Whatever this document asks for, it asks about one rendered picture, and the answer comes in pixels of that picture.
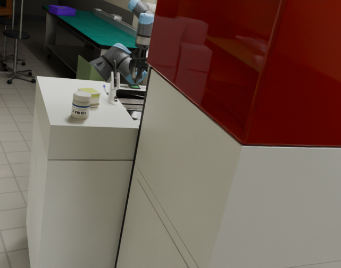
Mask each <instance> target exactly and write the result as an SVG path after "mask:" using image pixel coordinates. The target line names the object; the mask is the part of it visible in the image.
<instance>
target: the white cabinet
mask: <svg viewBox="0 0 341 268"><path fill-rule="evenodd" d="M132 164H133V160H48V159H47V155H46V151H45V146H44V142H43V137H42V134H41V129H40V125H39V120H38V115H37V111H36V106H35V108H34V123H33V131H32V145H31V160H30V174H29V189H28V203H27V218H26V227H27V237H28V248H29V258H30V268H114V266H115V260H116V256H117V250H118V244H119V239H120V232H121V227H122V221H123V215H124V209H125V205H126V199H127V193H128V187H129V181H130V175H131V169H132Z"/></svg>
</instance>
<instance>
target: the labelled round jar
mask: <svg viewBox="0 0 341 268"><path fill-rule="evenodd" d="M91 96H92V95H91V94H90V93H88V92H85V91H75V92H74V93H73V101H72V110H71V115H72V116H73V117H74V118H77V119H86V118H88V117H89V110H90V100H91Z"/></svg>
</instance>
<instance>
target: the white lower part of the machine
mask: <svg viewBox="0 0 341 268"><path fill-rule="evenodd" d="M114 268H199V267H198V266H197V264H196V262H195V261H194V259H193V257H192V256H191V254H190V252H189V251H188V249H187V247H186V246H185V244H184V242H183V241H182V239H181V238H180V236H179V235H178V233H177V231H176V229H175V228H174V226H173V225H172V223H171V221H170V220H169V218H168V216H167V215H166V213H165V211H164V210H163V208H162V206H161V205H160V203H159V201H158V200H157V198H156V197H155V195H154V193H153V192H152V190H151V188H150V187H149V185H148V183H147V182H146V180H145V178H144V177H143V175H142V173H141V172H140V170H139V168H138V167H137V165H136V163H135V162H134V161H133V164H132V169H131V175H130V181H129V187H128V193H127V199H126V205H125V209H124V215H123V221H122V227H121V232H120V239H119V244H118V250H117V256H116V260H115V266H114ZM285 268H341V261H334V262H325V263H318V264H310V265H301V266H293V267H285Z"/></svg>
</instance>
